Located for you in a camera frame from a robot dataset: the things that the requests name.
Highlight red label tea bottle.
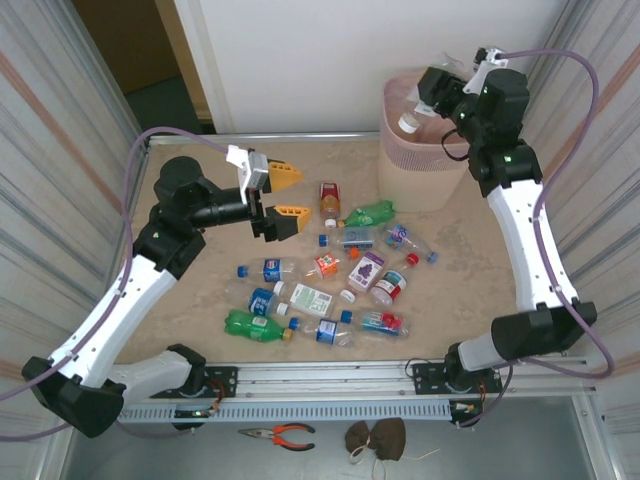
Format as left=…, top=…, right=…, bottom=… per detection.
left=318, top=181, right=344, bottom=230

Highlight unlabelled clear bottle white cap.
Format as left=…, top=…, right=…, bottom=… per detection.
left=398, top=49, right=474, bottom=135

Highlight clear cola bottle blue cap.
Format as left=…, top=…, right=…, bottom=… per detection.
left=236, top=257, right=301, bottom=284

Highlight clear bottle pale blue label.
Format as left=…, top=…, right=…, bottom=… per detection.
left=317, top=225, right=377, bottom=250

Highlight green bottle yellow cap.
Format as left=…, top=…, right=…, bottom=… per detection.
left=223, top=309, right=295, bottom=344
left=337, top=199, right=397, bottom=229

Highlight green white label bottle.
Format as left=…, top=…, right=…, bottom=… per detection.
left=272, top=280, right=334, bottom=317

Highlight blue label bottle white cap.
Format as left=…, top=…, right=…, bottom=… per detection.
left=224, top=279, right=291, bottom=317

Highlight purple grape juice bottle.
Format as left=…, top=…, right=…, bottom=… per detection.
left=339, top=250, right=386, bottom=305

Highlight clear bottle blue square label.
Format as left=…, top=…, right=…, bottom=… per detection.
left=288, top=315, right=357, bottom=350

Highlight pink plastic bin liner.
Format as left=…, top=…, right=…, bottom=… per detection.
left=382, top=69, right=494, bottom=171

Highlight beige ribbed waste bin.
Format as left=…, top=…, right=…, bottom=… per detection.
left=377, top=72, right=494, bottom=214

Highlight clear bottle colourful label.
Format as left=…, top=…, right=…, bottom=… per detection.
left=380, top=223, right=441, bottom=265

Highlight red teal label bottle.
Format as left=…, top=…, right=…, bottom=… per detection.
left=369, top=252, right=420, bottom=307

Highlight blue red label water bottle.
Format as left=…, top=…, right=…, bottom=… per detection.
left=339, top=308, right=412, bottom=341

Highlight brown wooden door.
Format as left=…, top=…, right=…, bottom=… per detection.
left=72, top=0, right=182, bottom=96

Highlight brown fabric pouch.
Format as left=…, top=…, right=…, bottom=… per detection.
left=344, top=420, right=377, bottom=454

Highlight brown cloth mask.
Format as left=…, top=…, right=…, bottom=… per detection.
left=372, top=417, right=407, bottom=461

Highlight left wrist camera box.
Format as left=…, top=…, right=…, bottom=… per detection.
left=225, top=144, right=272, bottom=204

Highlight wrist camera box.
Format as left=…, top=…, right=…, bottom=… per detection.
left=225, top=144, right=272, bottom=204
left=471, top=46, right=510, bottom=95

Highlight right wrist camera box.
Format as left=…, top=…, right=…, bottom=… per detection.
left=471, top=46, right=510, bottom=95

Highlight aluminium table edge rail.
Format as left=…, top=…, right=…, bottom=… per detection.
left=147, top=131, right=381, bottom=147

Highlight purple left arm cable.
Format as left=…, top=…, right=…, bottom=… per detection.
left=0, top=127, right=236, bottom=441

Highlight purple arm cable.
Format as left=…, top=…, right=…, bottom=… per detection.
left=457, top=47, right=616, bottom=429
left=0, top=127, right=236, bottom=441

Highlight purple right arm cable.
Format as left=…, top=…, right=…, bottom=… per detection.
left=457, top=47, right=616, bottom=429

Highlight striped enclosure panel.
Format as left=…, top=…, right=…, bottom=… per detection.
left=492, top=0, right=640, bottom=480
left=0, top=0, right=151, bottom=480

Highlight white door frame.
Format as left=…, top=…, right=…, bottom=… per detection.
left=172, top=0, right=236, bottom=135

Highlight wide grooved aluminium rail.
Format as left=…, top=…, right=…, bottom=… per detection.
left=114, top=355, right=599, bottom=401

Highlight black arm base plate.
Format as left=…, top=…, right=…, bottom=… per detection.
left=410, top=360, right=504, bottom=396
left=148, top=366, right=239, bottom=400

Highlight orange base wires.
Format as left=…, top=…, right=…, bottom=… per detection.
left=207, top=377, right=236, bottom=417
left=449, top=382, right=490, bottom=417

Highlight white slotted cable duct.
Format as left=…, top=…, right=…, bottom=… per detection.
left=119, top=399, right=454, bottom=426

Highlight orange handled pliers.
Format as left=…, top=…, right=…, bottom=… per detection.
left=237, top=422, right=317, bottom=452

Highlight white string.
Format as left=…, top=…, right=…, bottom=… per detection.
left=348, top=439, right=442, bottom=480

